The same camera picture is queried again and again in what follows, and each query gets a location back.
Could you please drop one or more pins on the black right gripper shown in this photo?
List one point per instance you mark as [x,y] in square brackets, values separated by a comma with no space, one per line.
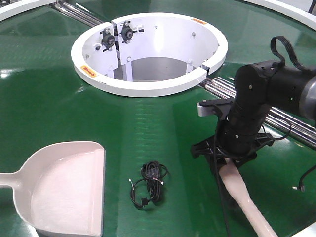
[240,148]

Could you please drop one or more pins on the cream plastic dustpan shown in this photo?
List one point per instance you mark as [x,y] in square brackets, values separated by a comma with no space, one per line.
[59,190]

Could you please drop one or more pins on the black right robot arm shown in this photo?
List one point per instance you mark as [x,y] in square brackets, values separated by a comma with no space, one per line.
[283,83]

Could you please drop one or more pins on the white outer conveyor rim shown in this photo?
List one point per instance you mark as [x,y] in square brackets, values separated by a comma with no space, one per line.
[280,7]

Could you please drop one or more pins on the steel roller bars right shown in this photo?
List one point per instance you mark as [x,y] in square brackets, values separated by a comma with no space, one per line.
[275,117]

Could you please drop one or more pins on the steel roller bars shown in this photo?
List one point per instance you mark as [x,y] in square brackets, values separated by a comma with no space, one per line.
[76,13]
[275,117]

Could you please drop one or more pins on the orange warning sticker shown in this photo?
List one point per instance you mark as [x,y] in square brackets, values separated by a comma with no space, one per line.
[199,21]

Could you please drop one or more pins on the black bearing right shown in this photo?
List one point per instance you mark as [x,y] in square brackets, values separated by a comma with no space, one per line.
[127,32]

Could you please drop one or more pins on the black bearing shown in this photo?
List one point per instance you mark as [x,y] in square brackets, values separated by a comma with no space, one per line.
[107,41]
[127,32]

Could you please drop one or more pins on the black bearing left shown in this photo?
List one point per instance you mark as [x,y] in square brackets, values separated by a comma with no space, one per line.
[107,41]

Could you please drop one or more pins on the yellow arrow sticker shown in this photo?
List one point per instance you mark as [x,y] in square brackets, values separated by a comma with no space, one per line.
[88,71]

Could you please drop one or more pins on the steel roller bars left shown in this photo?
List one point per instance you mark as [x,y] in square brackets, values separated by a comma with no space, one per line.
[76,13]

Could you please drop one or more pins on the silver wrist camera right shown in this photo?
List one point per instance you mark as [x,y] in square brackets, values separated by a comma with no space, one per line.
[219,107]

